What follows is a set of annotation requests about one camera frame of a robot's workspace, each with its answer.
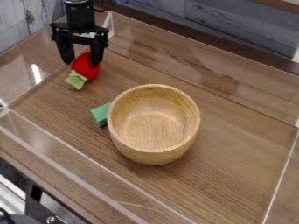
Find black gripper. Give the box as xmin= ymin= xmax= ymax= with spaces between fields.
xmin=51 ymin=0 xmax=108 ymax=67

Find red plush strawberry toy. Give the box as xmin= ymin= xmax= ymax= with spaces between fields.
xmin=65 ymin=52 xmax=100 ymax=90

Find green foam block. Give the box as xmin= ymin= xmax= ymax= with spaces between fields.
xmin=91 ymin=102 xmax=111 ymax=127

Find wooden bowl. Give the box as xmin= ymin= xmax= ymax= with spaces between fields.
xmin=107 ymin=84 xmax=201 ymax=165

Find clear acrylic corner bracket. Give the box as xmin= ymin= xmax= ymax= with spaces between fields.
xmin=103 ymin=11 xmax=115 ymax=39

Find black table frame bracket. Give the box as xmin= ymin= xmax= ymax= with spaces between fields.
xmin=24 ymin=185 xmax=67 ymax=224

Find black cable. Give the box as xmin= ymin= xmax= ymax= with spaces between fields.
xmin=0 ymin=206 xmax=13 ymax=224

